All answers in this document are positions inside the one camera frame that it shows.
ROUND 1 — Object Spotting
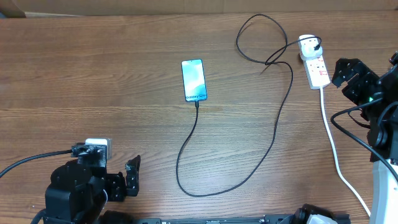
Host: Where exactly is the white power strip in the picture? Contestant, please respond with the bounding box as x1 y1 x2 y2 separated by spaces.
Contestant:
303 56 331 90

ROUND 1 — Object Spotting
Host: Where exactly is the black USB charging cable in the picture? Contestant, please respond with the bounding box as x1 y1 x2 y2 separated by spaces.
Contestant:
175 13 323 198

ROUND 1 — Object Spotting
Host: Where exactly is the Samsung Galaxy smartphone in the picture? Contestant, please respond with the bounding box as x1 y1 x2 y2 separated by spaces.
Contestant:
181 59 208 102

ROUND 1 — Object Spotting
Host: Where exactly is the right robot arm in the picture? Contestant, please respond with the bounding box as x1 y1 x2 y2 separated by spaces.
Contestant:
330 53 397 224

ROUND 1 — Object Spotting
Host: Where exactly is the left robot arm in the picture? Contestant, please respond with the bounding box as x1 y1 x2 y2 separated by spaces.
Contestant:
42 155 141 224

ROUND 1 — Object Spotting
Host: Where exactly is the white wall charger plug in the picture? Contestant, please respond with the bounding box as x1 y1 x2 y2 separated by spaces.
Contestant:
298 34 323 61

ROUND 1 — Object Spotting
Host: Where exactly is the white power strip cord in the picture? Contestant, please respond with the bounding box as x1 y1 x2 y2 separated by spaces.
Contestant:
319 86 373 217

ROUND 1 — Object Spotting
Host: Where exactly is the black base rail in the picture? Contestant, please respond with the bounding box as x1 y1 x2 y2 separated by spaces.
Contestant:
102 203 352 224

